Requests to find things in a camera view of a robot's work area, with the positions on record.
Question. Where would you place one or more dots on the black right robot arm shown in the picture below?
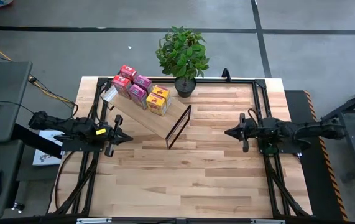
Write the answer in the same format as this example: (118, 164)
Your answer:
(304, 129)

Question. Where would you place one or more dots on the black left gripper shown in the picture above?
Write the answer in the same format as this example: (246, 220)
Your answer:
(112, 137)

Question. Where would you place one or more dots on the red cereal box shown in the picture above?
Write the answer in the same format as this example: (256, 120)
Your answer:
(128, 71)
(122, 85)

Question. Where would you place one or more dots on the black mat with hazard stripe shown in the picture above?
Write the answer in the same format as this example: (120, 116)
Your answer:
(314, 174)

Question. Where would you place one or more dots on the yellow Corn Pops cereal box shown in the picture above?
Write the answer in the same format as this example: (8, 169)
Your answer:
(162, 92)
(156, 104)

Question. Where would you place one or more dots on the silver metal bracket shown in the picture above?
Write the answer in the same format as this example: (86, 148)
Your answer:
(93, 220)
(267, 221)

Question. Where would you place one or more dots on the pink cereal box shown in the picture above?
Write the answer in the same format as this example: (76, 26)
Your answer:
(138, 96)
(143, 82)

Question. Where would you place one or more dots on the yellow sticker label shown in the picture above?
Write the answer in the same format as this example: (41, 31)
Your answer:
(101, 131)

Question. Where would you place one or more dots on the green potted plant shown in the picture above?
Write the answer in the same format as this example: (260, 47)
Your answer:
(183, 56)

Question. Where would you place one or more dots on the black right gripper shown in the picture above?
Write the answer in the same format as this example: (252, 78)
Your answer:
(251, 130)

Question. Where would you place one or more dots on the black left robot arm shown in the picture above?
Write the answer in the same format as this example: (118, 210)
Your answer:
(71, 126)

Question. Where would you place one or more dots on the grey desk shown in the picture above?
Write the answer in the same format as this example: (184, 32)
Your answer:
(4, 93)
(0, 155)

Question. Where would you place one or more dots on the wooden shelf with black frame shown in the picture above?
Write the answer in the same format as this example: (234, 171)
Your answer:
(152, 119)

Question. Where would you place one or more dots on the black aluminium table frame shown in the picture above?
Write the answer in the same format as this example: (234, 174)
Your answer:
(211, 80)

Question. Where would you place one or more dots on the white shoe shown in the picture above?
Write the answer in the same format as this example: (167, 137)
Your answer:
(1, 3)

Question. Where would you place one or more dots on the desk caster wheel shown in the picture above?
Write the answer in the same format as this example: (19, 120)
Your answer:
(18, 207)

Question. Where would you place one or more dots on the white cardboard box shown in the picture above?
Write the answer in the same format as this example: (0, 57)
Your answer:
(45, 155)

